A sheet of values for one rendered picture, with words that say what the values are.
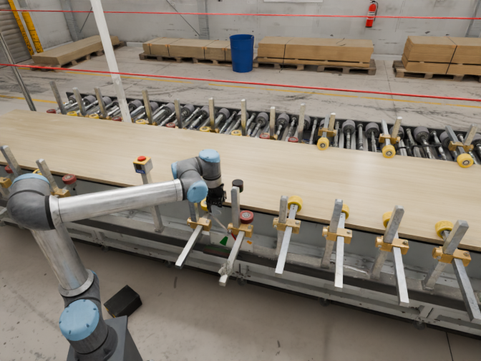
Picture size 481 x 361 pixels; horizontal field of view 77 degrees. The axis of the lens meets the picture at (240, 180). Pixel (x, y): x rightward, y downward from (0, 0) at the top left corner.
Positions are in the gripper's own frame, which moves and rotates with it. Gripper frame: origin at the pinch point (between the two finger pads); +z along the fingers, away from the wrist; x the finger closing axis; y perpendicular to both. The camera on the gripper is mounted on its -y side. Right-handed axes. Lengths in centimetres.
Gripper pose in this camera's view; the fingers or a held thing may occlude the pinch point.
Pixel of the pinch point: (212, 213)
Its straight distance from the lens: 156.2
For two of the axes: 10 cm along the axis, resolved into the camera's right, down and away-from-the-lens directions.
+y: 9.6, 1.4, -2.5
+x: 2.9, -5.8, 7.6
